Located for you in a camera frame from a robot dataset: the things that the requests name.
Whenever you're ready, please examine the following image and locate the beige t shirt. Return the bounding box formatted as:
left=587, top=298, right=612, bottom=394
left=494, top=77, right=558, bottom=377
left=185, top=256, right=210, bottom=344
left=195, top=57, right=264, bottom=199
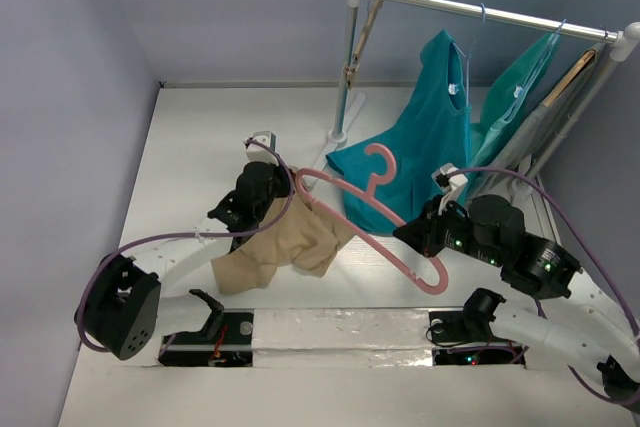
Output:
left=208, top=188, right=353, bottom=294

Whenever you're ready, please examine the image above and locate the pink plastic hanger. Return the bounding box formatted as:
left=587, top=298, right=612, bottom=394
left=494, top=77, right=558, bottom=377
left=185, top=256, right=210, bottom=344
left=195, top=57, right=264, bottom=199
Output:
left=296, top=141, right=449, bottom=295

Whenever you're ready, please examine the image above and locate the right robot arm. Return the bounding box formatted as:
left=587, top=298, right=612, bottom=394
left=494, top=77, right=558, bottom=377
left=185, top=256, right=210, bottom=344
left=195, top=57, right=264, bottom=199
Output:
left=393, top=195, right=639, bottom=412

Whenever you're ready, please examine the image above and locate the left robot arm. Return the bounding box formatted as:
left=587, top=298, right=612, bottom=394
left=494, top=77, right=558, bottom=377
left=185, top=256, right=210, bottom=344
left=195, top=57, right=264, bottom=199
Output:
left=74, top=161, right=295, bottom=361

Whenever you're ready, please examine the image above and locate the teal t shirt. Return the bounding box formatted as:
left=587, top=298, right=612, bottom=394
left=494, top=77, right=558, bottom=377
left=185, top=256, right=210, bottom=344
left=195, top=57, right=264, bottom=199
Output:
left=327, top=30, right=471, bottom=222

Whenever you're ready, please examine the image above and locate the light green t shirt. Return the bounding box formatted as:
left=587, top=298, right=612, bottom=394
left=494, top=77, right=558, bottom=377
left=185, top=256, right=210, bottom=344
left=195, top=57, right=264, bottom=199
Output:
left=469, top=33, right=560, bottom=167

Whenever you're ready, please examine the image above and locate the beige clip hanger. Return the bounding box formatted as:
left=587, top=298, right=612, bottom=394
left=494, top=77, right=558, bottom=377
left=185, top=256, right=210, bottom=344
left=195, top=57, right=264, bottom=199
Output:
left=343, top=0, right=383, bottom=90

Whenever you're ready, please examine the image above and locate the wooden hanger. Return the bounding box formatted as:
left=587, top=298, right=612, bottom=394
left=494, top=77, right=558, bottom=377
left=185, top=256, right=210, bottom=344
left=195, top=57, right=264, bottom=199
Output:
left=542, top=48, right=597, bottom=107

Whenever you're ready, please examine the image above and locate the grey garment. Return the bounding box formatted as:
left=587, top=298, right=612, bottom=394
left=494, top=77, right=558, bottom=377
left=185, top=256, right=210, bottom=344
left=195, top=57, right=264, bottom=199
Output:
left=468, top=44, right=608, bottom=198

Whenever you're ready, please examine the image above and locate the silver clothes rack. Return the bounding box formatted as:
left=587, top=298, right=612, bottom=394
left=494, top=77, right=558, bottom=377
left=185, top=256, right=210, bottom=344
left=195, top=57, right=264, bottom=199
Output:
left=312, top=0, right=639, bottom=170

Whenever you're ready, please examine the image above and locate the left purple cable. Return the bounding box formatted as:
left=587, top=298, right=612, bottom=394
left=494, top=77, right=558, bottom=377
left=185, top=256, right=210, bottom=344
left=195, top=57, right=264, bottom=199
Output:
left=74, top=141, right=301, bottom=353

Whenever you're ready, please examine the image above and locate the purple cable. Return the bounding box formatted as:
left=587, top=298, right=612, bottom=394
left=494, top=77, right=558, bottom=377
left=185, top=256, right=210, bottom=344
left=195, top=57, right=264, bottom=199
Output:
left=74, top=141, right=301, bottom=353
left=449, top=167, right=640, bottom=406

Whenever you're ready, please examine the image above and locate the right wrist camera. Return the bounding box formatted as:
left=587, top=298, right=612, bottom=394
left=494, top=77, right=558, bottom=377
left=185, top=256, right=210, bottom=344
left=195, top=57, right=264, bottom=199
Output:
left=432, top=163, right=468, bottom=215

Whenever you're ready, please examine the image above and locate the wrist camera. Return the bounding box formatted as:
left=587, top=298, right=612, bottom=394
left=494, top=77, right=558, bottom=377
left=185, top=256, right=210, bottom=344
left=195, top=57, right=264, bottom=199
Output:
left=245, top=131, right=278, bottom=165
left=432, top=163, right=468, bottom=215

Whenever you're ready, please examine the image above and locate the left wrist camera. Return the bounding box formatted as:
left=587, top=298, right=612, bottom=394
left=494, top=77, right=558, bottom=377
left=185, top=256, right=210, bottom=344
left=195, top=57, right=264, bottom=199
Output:
left=245, top=131, right=278, bottom=165

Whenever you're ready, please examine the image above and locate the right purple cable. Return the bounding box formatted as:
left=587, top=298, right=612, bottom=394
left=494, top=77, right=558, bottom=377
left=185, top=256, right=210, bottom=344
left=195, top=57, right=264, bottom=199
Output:
left=449, top=167, right=640, bottom=406

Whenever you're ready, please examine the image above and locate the blue wire hanger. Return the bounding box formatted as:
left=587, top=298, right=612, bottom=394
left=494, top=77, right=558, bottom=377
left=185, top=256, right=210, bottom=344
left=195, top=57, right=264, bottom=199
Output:
left=455, top=2, right=487, bottom=107
left=499, top=20, right=566, bottom=124

